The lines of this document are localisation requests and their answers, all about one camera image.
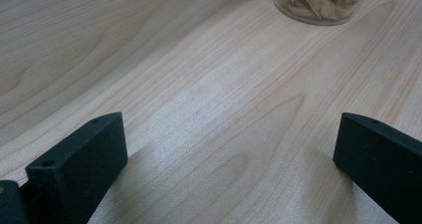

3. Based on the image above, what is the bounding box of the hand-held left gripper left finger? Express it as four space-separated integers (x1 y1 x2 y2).
21 112 129 224

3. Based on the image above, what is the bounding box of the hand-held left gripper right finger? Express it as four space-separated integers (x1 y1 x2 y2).
332 112 422 224

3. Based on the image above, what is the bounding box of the clear jar of dried slices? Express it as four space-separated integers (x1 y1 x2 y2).
274 0 370 27

